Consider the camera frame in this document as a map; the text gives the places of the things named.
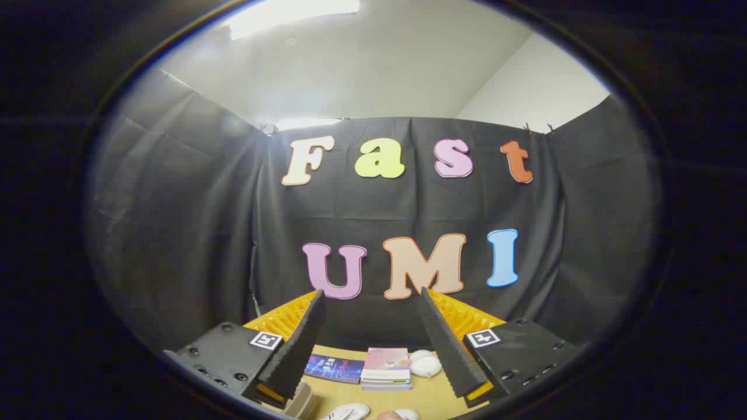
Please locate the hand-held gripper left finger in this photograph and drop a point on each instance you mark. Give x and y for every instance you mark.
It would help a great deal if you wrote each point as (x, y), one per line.
(292, 356)

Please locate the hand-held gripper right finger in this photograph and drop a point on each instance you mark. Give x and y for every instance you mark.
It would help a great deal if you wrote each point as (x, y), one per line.
(449, 350)

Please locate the beige storage box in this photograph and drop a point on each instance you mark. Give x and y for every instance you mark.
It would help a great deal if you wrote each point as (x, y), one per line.
(302, 402)

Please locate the large white plush ball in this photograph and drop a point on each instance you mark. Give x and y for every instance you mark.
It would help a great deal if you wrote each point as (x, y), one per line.
(426, 366)

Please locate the small white plush ball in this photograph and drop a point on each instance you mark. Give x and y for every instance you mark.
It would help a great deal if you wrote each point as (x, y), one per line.
(420, 354)

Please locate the dark blue book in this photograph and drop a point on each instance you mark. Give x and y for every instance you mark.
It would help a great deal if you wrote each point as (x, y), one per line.
(335, 368)

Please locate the pink cover book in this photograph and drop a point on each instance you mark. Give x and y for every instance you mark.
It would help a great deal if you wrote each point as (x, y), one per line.
(386, 360)

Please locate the pale blue book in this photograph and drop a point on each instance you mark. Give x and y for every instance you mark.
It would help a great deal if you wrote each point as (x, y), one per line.
(385, 386)

